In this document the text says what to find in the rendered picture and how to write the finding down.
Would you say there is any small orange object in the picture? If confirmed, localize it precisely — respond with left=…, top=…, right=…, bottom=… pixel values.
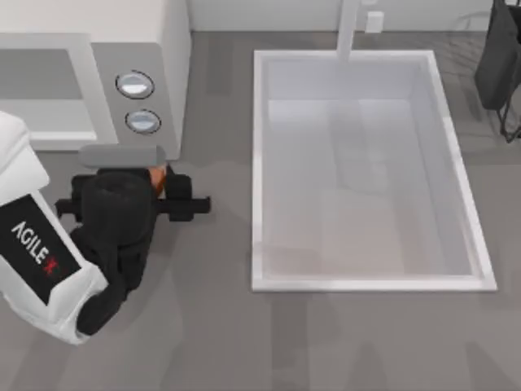
left=147, top=164, right=169, bottom=197

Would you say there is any small microwave knob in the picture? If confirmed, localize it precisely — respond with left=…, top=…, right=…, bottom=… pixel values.
left=124, top=108, right=162, bottom=134

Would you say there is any pale microwave oven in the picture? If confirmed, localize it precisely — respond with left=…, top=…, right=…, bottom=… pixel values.
left=0, top=0, right=193, bottom=162

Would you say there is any large microwave knob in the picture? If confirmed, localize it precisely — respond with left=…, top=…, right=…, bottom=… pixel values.
left=115, top=68, right=155, bottom=100

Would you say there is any white sink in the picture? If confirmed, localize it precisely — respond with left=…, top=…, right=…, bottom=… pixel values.
left=249, top=49, right=499, bottom=294

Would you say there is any white tall tap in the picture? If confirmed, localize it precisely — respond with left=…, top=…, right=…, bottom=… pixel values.
left=336, top=0, right=376, bottom=64

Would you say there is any white wall socket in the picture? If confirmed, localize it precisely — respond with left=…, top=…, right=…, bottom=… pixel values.
left=366, top=11, right=385, bottom=34

